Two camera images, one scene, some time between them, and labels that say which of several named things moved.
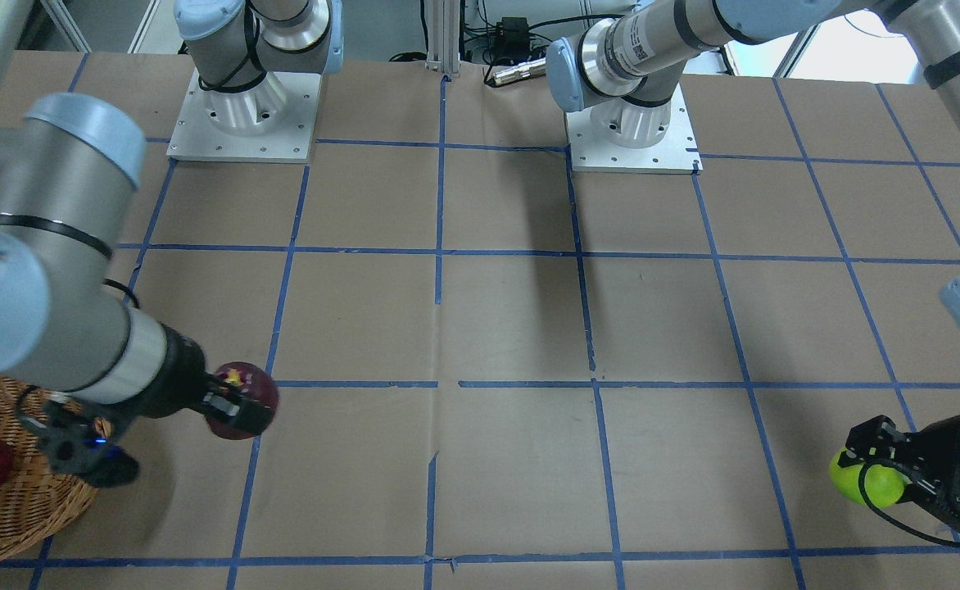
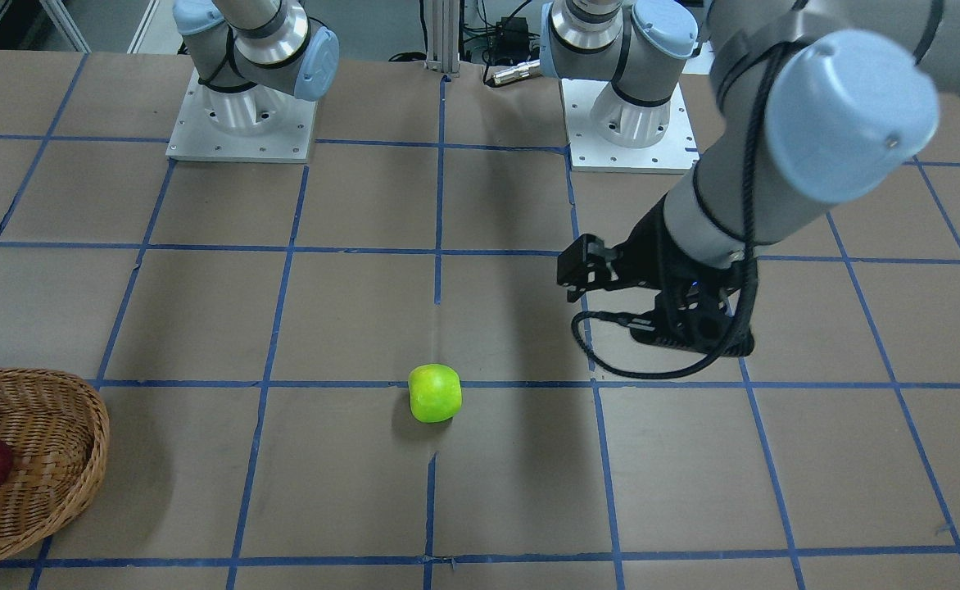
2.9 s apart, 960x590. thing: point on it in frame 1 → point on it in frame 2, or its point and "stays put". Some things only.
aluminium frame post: [443, 37] stays put
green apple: [884, 485] → [435, 391]
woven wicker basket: [35, 505] stays put
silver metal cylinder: [535, 68] stays put
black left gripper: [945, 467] → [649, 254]
